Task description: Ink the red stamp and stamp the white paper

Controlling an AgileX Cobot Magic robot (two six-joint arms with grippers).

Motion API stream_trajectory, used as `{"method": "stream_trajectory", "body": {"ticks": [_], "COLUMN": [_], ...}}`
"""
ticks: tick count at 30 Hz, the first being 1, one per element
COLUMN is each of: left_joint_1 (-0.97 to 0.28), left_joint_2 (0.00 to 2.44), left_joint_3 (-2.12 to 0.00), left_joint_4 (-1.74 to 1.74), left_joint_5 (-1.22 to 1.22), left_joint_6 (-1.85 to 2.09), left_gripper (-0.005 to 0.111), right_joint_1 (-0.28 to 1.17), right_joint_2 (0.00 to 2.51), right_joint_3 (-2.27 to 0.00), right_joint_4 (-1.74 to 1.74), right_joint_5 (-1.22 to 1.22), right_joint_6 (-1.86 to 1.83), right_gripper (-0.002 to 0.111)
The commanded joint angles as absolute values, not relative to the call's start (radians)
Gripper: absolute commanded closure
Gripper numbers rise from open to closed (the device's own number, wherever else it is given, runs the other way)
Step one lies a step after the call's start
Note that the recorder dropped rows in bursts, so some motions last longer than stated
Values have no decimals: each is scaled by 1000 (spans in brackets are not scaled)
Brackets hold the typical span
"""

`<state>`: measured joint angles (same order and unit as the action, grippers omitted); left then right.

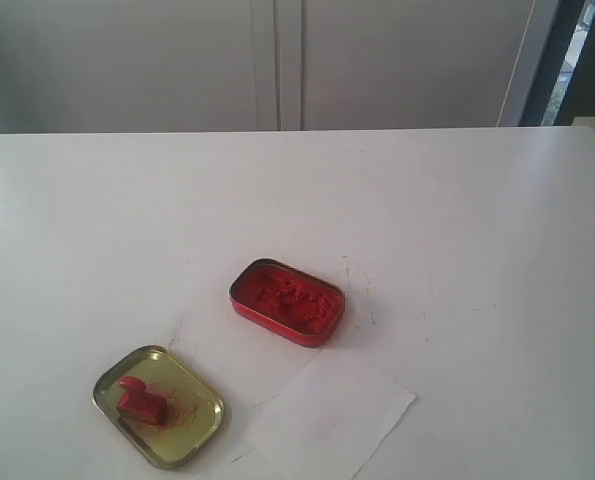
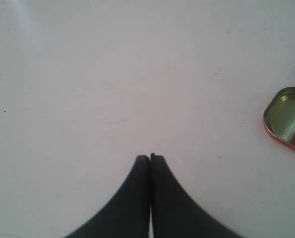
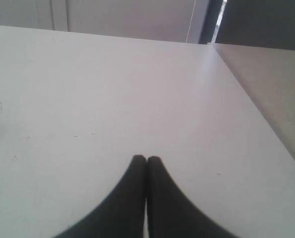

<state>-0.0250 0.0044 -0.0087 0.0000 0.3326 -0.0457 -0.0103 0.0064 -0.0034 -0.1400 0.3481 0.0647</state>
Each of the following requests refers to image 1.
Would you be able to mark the red ink paste tin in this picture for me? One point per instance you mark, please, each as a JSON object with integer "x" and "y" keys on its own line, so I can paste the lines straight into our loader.
{"x": 300, "y": 307}

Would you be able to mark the red rubber stamp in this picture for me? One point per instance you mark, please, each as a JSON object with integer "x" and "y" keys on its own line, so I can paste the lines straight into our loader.
{"x": 138, "y": 404}

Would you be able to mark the dark window frame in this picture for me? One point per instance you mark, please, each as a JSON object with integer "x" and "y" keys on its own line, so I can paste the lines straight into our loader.
{"x": 579, "y": 97}

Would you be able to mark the gold metal tin lid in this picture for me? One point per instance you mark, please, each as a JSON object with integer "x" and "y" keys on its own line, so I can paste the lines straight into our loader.
{"x": 195, "y": 411}

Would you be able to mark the white paper sheet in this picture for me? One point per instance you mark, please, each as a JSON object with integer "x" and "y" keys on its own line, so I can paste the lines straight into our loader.
{"x": 329, "y": 421}

